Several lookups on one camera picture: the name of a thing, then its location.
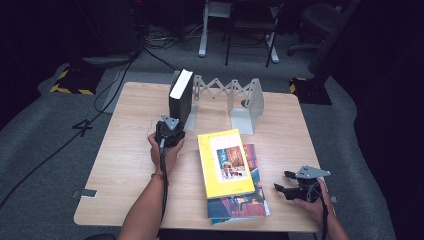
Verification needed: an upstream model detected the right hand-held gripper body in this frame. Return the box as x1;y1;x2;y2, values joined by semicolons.
294;165;332;204

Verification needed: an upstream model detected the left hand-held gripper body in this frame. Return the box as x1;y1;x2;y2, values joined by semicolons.
154;114;186;149

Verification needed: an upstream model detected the black hardcover book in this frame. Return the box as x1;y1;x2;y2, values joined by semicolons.
167;68;195;127

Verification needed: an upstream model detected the red illustrated book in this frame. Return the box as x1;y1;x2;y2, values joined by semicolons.
205;143;271;221

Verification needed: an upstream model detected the blue book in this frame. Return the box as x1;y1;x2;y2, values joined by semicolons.
209;213;271;226

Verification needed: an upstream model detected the yellow book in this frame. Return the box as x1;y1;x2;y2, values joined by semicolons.
196;128;257;200

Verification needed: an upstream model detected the white expandable book rack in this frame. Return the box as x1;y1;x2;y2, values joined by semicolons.
183;74;266;136

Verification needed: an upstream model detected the person's right hand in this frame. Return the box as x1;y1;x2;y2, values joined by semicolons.
292;177;335;228

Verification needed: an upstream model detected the person's left hand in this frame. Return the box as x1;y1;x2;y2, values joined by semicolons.
147;132;186;178

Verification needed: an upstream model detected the grey stand base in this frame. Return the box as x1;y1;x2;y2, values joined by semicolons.
81;54;135;68

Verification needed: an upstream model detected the dark equipment cabinet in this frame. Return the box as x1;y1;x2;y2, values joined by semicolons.
75;0;148;58

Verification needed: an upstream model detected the black folding chair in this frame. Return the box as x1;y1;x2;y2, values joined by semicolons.
224;0;285;68

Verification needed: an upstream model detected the dark slanted stand pole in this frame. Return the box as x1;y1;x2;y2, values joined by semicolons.
306;0;364;85

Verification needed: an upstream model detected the dark office chair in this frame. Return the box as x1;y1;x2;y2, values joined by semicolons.
286;2;345;58

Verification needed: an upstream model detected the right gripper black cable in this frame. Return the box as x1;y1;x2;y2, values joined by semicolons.
319;192;330;240

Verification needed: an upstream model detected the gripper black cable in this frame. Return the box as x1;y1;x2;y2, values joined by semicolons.
319;192;330;240
158;138;170;229

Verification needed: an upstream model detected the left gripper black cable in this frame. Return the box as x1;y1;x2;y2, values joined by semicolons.
158;138;170;229

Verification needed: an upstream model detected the black floor cable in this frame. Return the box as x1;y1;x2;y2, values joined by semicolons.
0;49;143;209
142;46;183;74
93;59;135;115

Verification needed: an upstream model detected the white desk frame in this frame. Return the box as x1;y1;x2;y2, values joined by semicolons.
197;0;281;65

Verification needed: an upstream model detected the tangle of floor cables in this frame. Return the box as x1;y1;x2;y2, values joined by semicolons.
144;22;202;52

